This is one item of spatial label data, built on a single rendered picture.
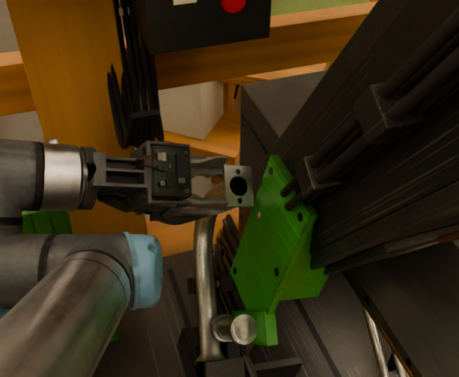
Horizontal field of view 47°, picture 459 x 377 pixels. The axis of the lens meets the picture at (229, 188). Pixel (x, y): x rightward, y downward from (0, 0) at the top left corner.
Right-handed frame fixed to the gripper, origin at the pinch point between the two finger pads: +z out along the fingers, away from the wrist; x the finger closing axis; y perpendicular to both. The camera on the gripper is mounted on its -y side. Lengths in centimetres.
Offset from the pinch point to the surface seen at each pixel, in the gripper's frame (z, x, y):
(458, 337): 20.8, -20.1, 16.4
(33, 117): 5, 89, -249
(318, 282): 9.9, -12.9, 4.8
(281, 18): 19.7, 35.3, -13.1
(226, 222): 5.6, -3.0, -12.0
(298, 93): 15.1, 16.5, -3.4
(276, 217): 2.4, -4.8, 7.3
